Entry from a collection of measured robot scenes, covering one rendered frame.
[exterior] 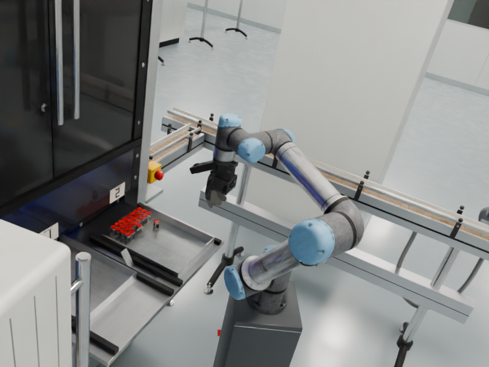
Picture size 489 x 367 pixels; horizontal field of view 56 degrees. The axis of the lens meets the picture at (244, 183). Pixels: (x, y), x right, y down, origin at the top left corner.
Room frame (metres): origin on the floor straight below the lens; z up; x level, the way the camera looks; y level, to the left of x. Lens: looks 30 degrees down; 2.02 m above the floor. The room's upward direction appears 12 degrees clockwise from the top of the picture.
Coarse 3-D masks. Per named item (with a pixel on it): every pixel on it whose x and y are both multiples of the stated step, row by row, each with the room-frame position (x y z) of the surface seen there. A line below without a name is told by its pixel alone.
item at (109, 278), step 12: (60, 240) 1.28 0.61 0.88; (72, 240) 1.26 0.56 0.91; (72, 252) 1.23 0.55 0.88; (96, 252) 1.22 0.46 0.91; (72, 264) 1.17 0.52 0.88; (96, 264) 1.19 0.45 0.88; (108, 264) 1.20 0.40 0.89; (120, 264) 1.18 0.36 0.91; (72, 276) 1.12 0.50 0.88; (96, 276) 1.14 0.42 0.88; (108, 276) 1.15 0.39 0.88; (120, 276) 1.16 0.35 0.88; (132, 276) 1.14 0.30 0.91; (96, 288) 1.09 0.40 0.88; (108, 288) 1.10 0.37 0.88; (120, 288) 1.09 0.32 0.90; (72, 300) 1.02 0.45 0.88; (96, 300) 1.04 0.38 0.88; (108, 300) 1.03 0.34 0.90; (72, 312) 0.97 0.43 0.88; (96, 312) 0.98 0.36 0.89
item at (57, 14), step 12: (60, 0) 1.12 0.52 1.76; (60, 12) 1.12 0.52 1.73; (60, 24) 1.12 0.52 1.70; (60, 36) 1.12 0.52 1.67; (60, 48) 1.12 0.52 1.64; (60, 60) 1.12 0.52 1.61; (60, 72) 1.12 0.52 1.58; (60, 84) 1.12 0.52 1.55; (60, 96) 1.12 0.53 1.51; (48, 108) 1.13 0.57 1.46; (60, 108) 1.12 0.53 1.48; (60, 120) 1.12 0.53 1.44
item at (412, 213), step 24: (168, 120) 2.41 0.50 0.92; (192, 120) 2.39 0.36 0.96; (264, 168) 2.20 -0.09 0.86; (336, 168) 2.16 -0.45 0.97; (360, 192) 2.01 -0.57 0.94; (384, 192) 2.02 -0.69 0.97; (384, 216) 1.97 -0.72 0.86; (408, 216) 1.94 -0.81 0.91; (432, 216) 1.95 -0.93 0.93; (456, 216) 1.95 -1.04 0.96; (456, 240) 1.86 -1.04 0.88; (480, 240) 1.83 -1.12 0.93
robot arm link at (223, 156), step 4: (216, 148) 1.41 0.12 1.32; (216, 152) 1.36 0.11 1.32; (220, 152) 1.35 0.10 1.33; (224, 152) 1.35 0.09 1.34; (228, 152) 1.35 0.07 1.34; (232, 152) 1.36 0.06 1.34; (216, 156) 1.36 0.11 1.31; (220, 156) 1.35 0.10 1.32; (224, 156) 1.35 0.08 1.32; (228, 156) 1.36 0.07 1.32; (232, 156) 1.37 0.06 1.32; (220, 160) 1.35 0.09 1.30; (224, 160) 1.35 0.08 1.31; (228, 160) 1.36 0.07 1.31; (232, 160) 1.37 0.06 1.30
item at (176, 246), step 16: (144, 208) 1.56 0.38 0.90; (160, 224) 1.49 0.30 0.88; (176, 224) 1.50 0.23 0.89; (112, 240) 1.30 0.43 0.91; (144, 240) 1.37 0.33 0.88; (160, 240) 1.40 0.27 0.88; (176, 240) 1.42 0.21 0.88; (192, 240) 1.44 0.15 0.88; (208, 240) 1.45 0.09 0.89; (144, 256) 1.25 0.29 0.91; (160, 256) 1.30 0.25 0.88; (176, 256) 1.32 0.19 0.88; (192, 256) 1.34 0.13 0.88; (176, 272) 1.20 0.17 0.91
